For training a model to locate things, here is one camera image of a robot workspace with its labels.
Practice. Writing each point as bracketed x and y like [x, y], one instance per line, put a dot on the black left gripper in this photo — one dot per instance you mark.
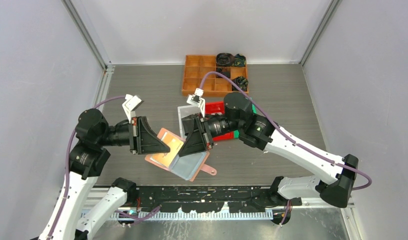
[143, 138]

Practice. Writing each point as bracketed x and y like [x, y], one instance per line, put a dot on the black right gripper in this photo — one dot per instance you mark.
[197, 141]

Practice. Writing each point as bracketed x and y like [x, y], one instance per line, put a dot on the gold credit card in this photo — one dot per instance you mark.
[174, 143]

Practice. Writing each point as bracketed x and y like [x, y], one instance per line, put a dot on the tan leather card holder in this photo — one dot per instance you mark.
[204, 167]

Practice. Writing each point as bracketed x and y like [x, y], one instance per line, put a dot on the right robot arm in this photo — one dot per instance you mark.
[332, 176]

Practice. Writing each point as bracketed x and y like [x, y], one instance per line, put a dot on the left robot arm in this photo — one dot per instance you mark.
[86, 161]

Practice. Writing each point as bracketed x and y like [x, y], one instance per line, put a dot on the light blue card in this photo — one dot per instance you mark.
[186, 167]

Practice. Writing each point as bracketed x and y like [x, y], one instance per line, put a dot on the white plastic bin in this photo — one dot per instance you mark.
[184, 111]

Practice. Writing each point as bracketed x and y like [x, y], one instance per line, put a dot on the red plastic bin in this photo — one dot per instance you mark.
[217, 108]

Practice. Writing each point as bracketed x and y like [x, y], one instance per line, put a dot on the green plastic bin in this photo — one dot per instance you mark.
[236, 133]

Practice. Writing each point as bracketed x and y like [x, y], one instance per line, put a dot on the orange wooden compartment tray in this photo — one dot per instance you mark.
[197, 66]

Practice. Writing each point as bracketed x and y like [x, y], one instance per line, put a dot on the dark rolled tie middle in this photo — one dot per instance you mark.
[225, 71]

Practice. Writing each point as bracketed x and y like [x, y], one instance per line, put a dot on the camouflage rolled tie lower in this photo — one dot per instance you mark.
[242, 82]

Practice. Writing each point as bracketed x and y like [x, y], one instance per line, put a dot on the dark rolled belt top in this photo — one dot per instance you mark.
[224, 59]

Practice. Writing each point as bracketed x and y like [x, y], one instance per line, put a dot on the green patterned rolled tie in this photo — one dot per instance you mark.
[240, 61]

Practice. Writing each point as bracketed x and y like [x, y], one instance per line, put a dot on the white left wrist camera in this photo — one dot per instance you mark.
[130, 104]

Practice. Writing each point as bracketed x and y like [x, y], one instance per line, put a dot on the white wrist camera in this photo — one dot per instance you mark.
[196, 99]
[130, 104]

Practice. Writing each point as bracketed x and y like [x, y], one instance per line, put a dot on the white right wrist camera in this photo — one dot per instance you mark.
[196, 99]

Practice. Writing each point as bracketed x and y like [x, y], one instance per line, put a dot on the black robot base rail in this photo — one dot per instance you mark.
[207, 202]

